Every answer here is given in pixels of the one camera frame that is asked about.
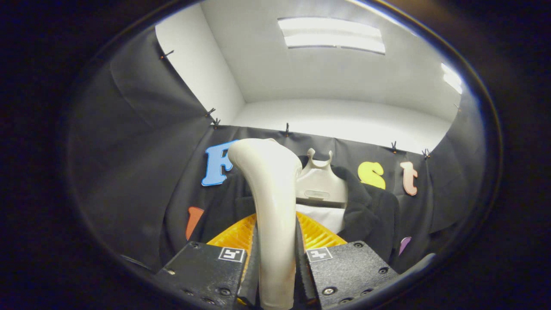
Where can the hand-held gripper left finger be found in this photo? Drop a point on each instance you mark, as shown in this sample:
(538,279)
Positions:
(206,271)

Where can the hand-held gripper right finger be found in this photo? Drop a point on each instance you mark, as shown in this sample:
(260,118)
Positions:
(344,271)

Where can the small ceiling light panel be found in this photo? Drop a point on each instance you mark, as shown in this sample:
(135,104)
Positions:
(452,79)

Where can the black suit jacket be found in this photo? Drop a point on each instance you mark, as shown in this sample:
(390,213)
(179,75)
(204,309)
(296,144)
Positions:
(370,215)

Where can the black backdrop cloth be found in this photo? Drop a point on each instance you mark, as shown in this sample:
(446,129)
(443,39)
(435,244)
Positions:
(142,150)

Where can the white shirt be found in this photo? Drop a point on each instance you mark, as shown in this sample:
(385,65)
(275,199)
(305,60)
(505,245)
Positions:
(327,217)

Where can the grey cabinet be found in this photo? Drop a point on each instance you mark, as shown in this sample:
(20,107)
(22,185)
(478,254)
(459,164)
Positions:
(424,260)

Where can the white clothes hanger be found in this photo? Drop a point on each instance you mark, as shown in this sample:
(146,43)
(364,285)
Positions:
(320,183)

